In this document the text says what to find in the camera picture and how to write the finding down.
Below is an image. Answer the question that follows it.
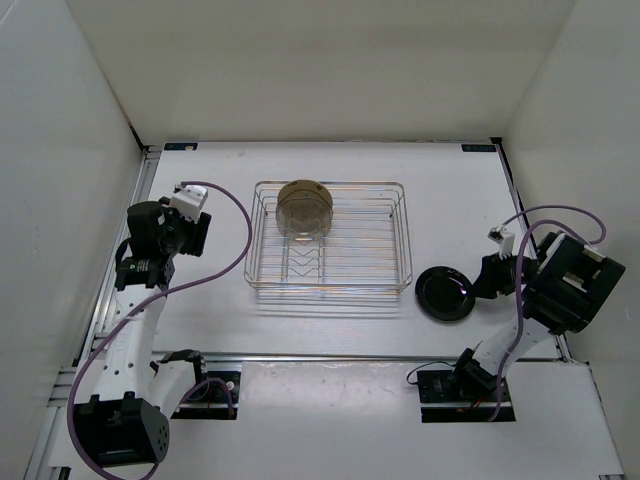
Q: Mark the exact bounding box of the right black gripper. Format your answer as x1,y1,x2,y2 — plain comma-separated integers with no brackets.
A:
467,249,544,299

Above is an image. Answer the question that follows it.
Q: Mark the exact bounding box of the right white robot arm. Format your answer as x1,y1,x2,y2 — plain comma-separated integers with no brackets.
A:
449,232,626,400

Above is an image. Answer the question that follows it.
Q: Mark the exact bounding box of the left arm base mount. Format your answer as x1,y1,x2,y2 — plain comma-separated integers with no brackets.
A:
172,364,242,421

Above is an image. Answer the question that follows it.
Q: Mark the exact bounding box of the clear plate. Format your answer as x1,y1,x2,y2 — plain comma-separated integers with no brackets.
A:
276,199,333,240
276,189,333,238

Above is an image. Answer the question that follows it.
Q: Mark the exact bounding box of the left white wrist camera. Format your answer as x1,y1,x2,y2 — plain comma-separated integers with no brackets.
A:
169,184,208,224

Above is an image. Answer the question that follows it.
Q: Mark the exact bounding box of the chrome wire dish rack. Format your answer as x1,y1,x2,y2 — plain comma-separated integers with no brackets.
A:
244,180,413,294

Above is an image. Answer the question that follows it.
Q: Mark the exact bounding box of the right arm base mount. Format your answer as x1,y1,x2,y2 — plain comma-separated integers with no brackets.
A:
405,362,516,424

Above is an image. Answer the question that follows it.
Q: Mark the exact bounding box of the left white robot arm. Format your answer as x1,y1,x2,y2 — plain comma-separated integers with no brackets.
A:
73,195,211,469

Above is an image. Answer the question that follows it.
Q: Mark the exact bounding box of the metal rail bar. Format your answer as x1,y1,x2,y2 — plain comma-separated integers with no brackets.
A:
203,352,456,363

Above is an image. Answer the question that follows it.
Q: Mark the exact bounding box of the beige round plate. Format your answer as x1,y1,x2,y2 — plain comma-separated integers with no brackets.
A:
277,179,333,209

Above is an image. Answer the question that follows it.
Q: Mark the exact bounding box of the black round plate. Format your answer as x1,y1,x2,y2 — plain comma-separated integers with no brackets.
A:
415,266,475,324

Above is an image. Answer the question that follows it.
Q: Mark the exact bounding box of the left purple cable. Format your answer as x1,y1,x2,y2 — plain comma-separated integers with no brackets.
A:
68,179,255,475

